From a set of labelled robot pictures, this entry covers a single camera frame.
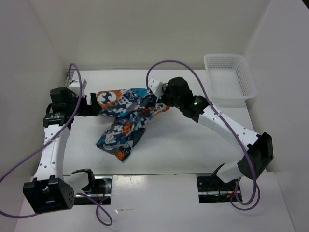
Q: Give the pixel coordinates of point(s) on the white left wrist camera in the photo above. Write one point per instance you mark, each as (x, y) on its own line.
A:
(78, 88)

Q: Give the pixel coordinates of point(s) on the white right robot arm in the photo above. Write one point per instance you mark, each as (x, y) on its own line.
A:
(257, 148)

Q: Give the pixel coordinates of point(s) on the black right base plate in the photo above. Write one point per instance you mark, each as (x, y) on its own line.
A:
(212, 191)

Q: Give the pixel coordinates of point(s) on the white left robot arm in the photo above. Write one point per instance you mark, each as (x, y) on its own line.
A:
(48, 192)

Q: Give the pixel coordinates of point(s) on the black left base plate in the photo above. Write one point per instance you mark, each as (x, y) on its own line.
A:
(100, 193)

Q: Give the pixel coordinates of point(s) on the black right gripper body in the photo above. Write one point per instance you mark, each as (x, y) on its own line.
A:
(168, 99)

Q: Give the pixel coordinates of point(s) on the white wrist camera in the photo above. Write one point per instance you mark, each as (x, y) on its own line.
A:
(78, 88)
(155, 87)

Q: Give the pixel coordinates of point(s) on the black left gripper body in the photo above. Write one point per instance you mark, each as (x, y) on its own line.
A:
(85, 109)

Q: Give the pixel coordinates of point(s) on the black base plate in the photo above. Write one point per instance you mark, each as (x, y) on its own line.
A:
(100, 193)
(212, 191)

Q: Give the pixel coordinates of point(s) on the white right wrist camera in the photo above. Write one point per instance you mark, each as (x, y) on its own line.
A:
(155, 87)

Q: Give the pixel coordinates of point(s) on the white perforated plastic basket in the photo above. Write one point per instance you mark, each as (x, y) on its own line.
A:
(230, 79)

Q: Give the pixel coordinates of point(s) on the colourful patterned shorts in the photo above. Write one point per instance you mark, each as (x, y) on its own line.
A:
(132, 109)

